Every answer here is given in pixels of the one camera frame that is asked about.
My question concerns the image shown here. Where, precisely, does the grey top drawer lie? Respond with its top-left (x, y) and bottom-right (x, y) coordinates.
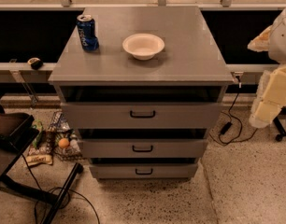
top-left (61, 103), bottom-right (221, 129)

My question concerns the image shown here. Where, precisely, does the grey drawer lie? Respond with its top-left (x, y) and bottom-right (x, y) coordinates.
top-left (61, 103), bottom-right (221, 129)
top-left (79, 139), bottom-right (207, 158)
top-left (90, 164), bottom-right (198, 179)

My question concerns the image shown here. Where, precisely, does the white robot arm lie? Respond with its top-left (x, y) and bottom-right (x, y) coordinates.
top-left (248, 8), bottom-right (286, 128)

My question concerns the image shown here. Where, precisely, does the grey drawer cabinet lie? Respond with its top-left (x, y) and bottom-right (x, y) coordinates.
top-left (49, 7), bottom-right (232, 166)

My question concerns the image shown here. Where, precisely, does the grey bottom drawer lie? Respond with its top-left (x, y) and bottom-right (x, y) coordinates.
top-left (90, 164), bottom-right (198, 179)

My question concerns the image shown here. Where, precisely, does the grey middle drawer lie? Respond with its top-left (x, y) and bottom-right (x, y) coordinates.
top-left (79, 139), bottom-right (207, 158)

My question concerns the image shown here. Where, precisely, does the chair caster leg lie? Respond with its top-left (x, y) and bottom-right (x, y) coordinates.
top-left (273, 118), bottom-right (286, 142)

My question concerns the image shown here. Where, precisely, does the white paper bowl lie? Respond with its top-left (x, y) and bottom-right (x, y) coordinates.
top-left (122, 34), bottom-right (164, 61)

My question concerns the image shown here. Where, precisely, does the blue soda can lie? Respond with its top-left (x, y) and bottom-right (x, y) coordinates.
top-left (77, 14), bottom-right (99, 51)

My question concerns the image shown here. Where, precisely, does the orange fruit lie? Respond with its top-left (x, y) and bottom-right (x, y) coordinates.
top-left (58, 138), bottom-right (70, 148)

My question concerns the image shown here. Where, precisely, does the snack bag pile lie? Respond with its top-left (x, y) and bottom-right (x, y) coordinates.
top-left (26, 111), bottom-right (82, 167)

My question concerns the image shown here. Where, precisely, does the tape measure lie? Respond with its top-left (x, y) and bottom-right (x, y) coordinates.
top-left (27, 57), bottom-right (43, 70)

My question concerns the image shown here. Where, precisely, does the black table stand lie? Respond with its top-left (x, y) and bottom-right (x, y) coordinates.
top-left (0, 106), bottom-right (83, 224)

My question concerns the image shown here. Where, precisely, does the black floor cable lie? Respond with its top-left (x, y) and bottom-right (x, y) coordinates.
top-left (21, 152), bottom-right (101, 224)

